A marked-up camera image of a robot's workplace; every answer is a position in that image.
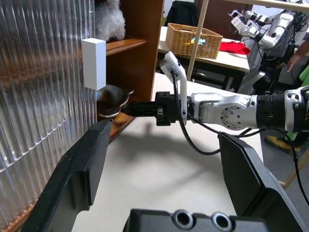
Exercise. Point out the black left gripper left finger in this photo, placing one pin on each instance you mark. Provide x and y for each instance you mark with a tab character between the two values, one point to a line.
62	188

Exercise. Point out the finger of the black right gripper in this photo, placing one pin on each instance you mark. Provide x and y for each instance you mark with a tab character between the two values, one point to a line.
142	104
140	112

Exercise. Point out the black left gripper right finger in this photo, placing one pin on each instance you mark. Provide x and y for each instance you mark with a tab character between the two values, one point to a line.
260	193

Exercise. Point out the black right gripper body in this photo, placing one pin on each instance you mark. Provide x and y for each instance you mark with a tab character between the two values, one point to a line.
166	101

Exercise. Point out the small metal bowl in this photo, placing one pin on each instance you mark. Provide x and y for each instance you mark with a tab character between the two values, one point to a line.
111	99

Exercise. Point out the white plush toy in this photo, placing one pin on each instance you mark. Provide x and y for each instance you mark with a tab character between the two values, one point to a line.
111	21

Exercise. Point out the ribbed clear sliding door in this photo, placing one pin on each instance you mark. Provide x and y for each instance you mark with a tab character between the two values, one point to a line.
36	96

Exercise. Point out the brown wooden cabinet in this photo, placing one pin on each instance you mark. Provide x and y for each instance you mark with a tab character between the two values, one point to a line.
140	72

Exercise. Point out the bystander bare hand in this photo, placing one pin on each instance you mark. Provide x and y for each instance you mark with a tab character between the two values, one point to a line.
294	61

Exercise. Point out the yellow green slipper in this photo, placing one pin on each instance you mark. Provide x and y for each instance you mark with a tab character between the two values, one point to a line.
280	143

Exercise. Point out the woven wicker basket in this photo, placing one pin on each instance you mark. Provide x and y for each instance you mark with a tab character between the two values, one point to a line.
193	50

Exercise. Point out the yellow small object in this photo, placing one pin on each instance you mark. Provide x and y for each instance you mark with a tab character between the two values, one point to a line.
190	42

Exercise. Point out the blue small object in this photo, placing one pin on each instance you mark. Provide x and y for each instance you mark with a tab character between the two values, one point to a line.
201	41

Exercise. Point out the light wooden pole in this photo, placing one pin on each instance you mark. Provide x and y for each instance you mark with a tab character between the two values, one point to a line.
198	36

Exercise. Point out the beige table with black legs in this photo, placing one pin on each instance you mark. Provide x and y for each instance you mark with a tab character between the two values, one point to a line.
231	60

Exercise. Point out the red cloth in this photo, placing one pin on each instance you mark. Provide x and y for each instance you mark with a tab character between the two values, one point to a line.
234	48

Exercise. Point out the black hanging jacket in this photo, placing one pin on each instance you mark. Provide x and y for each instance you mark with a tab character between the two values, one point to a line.
181	12

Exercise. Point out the white background humanoid robot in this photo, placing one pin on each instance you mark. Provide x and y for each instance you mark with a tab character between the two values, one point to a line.
265	41

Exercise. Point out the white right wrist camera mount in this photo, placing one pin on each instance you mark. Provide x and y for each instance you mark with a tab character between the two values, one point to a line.
182	91

